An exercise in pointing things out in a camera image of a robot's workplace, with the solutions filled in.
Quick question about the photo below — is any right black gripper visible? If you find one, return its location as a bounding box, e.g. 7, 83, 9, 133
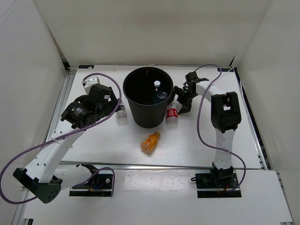
166, 86, 198, 114

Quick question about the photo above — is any blue label bottle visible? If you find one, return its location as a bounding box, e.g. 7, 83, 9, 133
152, 81, 168, 104

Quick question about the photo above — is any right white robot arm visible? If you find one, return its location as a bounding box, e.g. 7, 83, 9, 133
173, 71, 241, 188

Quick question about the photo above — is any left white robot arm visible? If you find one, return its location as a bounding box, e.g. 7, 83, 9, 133
13, 84, 118, 203

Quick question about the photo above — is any black plastic waste bin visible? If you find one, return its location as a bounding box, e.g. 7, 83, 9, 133
123, 67, 173, 128

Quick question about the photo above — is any red label water bottle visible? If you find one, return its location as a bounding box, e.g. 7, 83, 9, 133
166, 102, 178, 130

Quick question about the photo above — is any black cap clear bottle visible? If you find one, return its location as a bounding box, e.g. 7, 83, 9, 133
116, 104, 128, 126

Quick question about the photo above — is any left blue corner label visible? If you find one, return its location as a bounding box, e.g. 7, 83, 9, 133
78, 65, 94, 69

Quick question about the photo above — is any blue corner label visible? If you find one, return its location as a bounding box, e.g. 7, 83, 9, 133
217, 68, 234, 72
78, 65, 94, 69

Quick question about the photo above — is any right blue corner label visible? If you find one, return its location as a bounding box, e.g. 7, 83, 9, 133
217, 68, 234, 72

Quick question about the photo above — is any orange juice bottle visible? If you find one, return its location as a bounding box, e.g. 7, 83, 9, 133
140, 132, 161, 154

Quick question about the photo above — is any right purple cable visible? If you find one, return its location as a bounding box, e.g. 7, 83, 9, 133
193, 64, 247, 192

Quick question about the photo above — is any purple cable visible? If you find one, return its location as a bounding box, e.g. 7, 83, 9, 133
193, 64, 247, 192
0, 73, 122, 205

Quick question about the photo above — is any metal rail across table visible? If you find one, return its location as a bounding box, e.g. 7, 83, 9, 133
60, 161, 214, 169

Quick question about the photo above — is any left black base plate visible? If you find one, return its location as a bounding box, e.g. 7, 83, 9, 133
69, 167, 115, 197

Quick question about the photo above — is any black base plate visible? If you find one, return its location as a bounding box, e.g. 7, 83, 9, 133
190, 173, 242, 198
69, 167, 115, 197

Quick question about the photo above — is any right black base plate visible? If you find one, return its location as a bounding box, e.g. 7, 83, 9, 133
190, 173, 242, 198

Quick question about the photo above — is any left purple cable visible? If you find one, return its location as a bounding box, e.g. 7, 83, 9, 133
0, 73, 122, 205

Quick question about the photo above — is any right aluminium frame rail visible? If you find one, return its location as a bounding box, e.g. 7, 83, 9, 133
234, 67, 295, 225

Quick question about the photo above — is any aluminium frame rail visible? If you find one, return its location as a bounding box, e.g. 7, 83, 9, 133
234, 67, 295, 225
11, 58, 74, 225

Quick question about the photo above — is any left aluminium frame rail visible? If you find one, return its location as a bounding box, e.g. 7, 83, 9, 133
11, 58, 74, 225

